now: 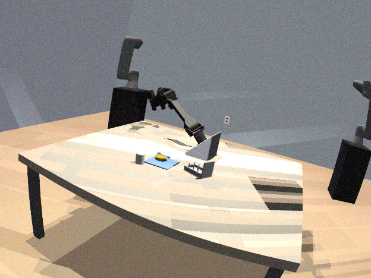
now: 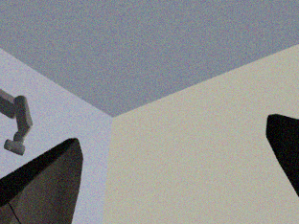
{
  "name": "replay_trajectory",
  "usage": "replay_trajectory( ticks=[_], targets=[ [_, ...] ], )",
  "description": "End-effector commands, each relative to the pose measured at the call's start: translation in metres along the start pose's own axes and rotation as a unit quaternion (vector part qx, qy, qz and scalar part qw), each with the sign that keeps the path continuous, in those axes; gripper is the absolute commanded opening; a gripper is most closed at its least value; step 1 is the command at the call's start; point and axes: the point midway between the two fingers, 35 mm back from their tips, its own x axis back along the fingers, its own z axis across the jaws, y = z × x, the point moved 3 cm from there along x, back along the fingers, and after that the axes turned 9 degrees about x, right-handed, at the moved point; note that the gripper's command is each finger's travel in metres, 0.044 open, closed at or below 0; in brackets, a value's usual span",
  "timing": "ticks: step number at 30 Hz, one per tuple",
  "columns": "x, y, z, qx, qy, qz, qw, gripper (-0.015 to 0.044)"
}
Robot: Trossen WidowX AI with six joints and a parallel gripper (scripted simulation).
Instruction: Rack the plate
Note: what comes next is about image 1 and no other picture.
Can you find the yellow plate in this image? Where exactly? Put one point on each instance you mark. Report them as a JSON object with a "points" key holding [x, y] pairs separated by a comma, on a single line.
{"points": [[160, 157]]}

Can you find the light blue mat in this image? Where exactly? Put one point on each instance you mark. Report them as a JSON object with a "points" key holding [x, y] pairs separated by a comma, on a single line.
{"points": [[165, 164]]}

